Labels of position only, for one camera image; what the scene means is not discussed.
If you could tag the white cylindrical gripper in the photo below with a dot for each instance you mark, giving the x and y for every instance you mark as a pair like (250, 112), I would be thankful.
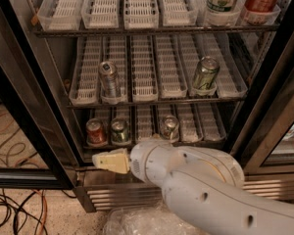
(143, 160)

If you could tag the red coke can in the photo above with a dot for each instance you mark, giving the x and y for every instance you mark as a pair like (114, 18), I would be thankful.
(96, 134)

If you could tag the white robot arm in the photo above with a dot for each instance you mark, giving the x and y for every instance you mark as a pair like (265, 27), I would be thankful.
(202, 186)

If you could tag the green soda can bottom shelf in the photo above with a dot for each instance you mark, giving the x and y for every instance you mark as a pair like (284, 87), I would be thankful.
(119, 130)

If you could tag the steel fridge base grille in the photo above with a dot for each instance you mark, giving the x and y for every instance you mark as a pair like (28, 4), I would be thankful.
(102, 190)

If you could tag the silver green can bottom shelf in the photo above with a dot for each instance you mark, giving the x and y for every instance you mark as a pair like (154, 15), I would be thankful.
(169, 127)

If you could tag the silver blue can middle shelf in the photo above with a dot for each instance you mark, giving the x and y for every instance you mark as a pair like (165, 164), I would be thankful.
(110, 79)

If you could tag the glass fridge door left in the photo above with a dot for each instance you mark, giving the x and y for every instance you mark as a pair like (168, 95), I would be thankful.
(33, 71)

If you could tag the glass fridge door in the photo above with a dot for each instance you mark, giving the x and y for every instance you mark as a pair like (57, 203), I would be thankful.
(33, 71)
(267, 114)

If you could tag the green can middle shelf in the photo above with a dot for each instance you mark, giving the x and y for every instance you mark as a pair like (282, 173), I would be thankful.
(205, 73)

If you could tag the glass fridge door right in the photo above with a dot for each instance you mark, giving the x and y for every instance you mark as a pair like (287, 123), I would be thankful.
(267, 114)

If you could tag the clear plastic bag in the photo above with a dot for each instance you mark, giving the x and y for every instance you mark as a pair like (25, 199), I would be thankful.
(146, 221)

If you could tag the middle wire shelf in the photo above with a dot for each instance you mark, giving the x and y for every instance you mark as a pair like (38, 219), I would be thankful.
(159, 102)

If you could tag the top wire shelf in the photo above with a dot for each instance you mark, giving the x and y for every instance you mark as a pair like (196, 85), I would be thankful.
(39, 32)

